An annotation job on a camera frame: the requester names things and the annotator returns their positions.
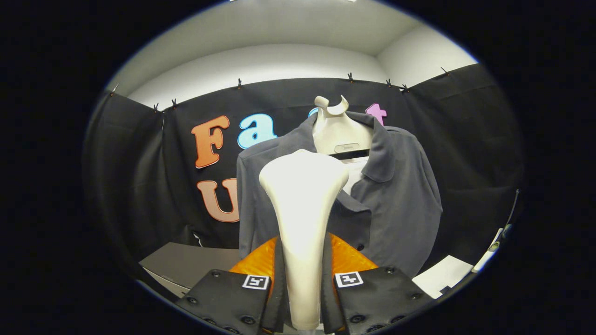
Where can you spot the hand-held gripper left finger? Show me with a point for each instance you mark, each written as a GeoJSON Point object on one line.
{"type": "Point", "coordinates": [279, 298]}

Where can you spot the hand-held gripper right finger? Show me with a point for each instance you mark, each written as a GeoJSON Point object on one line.
{"type": "Point", "coordinates": [327, 298]}

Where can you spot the white garment steamer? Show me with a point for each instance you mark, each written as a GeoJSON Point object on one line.
{"type": "Point", "coordinates": [302, 209]}

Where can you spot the grey button shirt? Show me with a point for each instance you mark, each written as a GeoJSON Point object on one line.
{"type": "Point", "coordinates": [400, 209]}

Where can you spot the grey drawer cabinet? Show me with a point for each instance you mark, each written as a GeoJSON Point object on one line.
{"type": "Point", "coordinates": [186, 265]}

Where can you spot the white table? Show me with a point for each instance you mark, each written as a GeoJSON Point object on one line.
{"type": "Point", "coordinates": [442, 277]}

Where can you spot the white mannequin torso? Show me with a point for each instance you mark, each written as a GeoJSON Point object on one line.
{"type": "Point", "coordinates": [335, 135]}

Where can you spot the row of black clips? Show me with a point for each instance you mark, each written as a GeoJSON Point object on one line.
{"type": "Point", "coordinates": [239, 83]}

